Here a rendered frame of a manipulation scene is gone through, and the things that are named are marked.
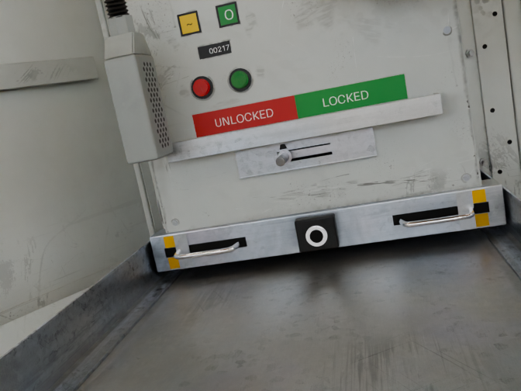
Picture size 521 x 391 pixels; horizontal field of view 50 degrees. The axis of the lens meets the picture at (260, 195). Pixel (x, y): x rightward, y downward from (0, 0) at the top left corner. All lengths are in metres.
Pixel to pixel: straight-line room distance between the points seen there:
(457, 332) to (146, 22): 0.61
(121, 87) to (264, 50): 0.22
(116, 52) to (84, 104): 0.31
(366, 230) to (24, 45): 0.65
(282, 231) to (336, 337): 0.28
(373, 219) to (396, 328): 0.27
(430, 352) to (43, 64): 0.78
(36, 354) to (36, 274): 0.39
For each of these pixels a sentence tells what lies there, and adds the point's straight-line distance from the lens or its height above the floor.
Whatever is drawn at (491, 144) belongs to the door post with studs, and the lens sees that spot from 1.08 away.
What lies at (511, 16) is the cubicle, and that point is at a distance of 1.08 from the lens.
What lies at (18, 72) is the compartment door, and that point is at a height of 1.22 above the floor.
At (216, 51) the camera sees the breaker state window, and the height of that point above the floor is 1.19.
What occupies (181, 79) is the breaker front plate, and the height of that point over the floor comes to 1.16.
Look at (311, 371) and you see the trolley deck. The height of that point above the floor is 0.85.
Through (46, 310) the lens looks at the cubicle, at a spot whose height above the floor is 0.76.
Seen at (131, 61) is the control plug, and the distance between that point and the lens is 0.79.
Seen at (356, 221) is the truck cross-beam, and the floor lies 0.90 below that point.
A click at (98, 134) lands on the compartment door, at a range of 1.10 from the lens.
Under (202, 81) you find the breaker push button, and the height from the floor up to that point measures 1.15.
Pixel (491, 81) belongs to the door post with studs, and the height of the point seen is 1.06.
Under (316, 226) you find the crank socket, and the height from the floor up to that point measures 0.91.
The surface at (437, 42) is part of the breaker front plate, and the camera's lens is 0.85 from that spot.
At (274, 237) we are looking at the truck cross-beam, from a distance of 0.87.
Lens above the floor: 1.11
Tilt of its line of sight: 10 degrees down
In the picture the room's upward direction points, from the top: 11 degrees counter-clockwise
